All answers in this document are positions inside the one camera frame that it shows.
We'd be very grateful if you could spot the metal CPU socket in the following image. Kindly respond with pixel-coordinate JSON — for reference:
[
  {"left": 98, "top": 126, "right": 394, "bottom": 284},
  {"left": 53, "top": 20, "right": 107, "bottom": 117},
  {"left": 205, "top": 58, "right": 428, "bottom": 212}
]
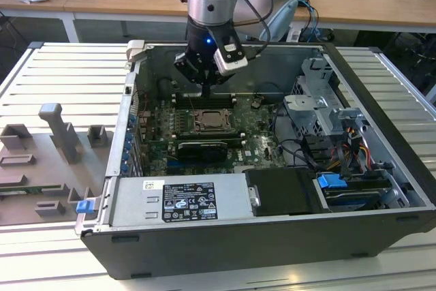
[{"left": 190, "top": 106, "right": 239, "bottom": 134}]

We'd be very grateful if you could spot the pale blue teach pendant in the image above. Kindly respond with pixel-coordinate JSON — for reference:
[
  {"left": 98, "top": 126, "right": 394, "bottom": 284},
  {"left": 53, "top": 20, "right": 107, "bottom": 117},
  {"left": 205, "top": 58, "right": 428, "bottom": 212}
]
[{"left": 258, "top": 0, "right": 298, "bottom": 42}]

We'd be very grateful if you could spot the black graphics card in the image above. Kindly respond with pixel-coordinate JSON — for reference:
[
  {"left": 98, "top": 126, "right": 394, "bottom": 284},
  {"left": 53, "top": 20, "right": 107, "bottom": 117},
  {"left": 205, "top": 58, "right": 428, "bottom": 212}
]
[{"left": 176, "top": 140, "right": 228, "bottom": 164}]

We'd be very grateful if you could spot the green motherboard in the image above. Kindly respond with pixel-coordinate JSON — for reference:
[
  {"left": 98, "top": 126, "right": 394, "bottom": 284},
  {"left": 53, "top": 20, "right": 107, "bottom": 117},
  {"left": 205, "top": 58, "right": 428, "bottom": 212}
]
[{"left": 136, "top": 95, "right": 294, "bottom": 176}]

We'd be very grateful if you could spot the silver metal drive cage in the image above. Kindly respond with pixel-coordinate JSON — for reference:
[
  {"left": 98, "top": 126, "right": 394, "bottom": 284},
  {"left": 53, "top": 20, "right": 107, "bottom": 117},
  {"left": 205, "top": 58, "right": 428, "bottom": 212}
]
[{"left": 282, "top": 57, "right": 369, "bottom": 142}]

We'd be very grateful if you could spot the black plastic shroud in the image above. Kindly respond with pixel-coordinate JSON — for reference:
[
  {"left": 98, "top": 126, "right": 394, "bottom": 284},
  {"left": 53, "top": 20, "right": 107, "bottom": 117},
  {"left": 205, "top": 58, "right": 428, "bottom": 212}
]
[{"left": 245, "top": 167, "right": 323, "bottom": 217}]

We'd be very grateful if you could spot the silver power supply unit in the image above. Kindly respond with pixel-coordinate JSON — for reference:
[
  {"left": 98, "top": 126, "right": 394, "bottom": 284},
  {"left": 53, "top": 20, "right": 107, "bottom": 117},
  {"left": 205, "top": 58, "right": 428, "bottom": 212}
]
[{"left": 108, "top": 173, "right": 256, "bottom": 229}]

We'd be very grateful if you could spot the hard disk in blue carrier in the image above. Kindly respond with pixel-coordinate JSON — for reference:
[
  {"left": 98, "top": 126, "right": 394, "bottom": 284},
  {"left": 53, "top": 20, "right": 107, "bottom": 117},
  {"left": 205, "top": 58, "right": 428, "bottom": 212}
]
[{"left": 315, "top": 173, "right": 392, "bottom": 213}]

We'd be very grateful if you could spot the grey parts rack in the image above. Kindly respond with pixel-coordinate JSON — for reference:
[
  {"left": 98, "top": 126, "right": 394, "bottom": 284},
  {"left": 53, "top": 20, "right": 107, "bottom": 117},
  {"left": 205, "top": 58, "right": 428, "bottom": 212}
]
[{"left": 0, "top": 102, "right": 115, "bottom": 227}]

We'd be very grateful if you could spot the blue plastic latch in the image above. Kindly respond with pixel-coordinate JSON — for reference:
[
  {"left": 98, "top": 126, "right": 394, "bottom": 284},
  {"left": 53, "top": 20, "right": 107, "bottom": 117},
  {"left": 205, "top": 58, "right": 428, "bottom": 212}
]
[{"left": 76, "top": 200, "right": 95, "bottom": 215}]

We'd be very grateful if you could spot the black PC case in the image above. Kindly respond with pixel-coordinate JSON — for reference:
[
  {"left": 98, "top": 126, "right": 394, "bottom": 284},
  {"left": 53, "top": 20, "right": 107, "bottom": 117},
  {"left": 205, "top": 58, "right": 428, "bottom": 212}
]
[{"left": 75, "top": 39, "right": 436, "bottom": 280}]

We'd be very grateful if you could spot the green RAM stick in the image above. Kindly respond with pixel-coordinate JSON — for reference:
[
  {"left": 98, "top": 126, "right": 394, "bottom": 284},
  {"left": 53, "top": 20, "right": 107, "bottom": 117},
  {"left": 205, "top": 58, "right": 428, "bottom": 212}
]
[{"left": 0, "top": 185, "right": 65, "bottom": 192}]

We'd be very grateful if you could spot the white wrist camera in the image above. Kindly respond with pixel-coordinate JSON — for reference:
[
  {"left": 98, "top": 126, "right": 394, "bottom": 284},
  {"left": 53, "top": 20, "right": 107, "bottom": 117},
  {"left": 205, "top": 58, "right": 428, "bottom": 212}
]
[{"left": 213, "top": 42, "right": 249, "bottom": 76}]

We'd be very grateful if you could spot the black camera cable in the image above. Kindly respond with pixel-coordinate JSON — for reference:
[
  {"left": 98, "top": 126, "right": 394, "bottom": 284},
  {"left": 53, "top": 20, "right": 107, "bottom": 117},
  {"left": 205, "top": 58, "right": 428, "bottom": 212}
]
[{"left": 238, "top": 0, "right": 273, "bottom": 62}]

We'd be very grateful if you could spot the blue cable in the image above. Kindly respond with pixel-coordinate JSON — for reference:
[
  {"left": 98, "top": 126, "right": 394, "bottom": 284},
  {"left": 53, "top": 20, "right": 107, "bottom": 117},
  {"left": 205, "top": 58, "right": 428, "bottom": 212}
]
[{"left": 298, "top": 0, "right": 321, "bottom": 45}]

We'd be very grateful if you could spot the red yellow wire bundle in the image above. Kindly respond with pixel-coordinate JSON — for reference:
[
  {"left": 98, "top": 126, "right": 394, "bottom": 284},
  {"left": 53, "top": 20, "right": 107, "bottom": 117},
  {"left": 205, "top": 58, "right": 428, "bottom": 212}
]
[{"left": 326, "top": 127, "right": 375, "bottom": 176}]

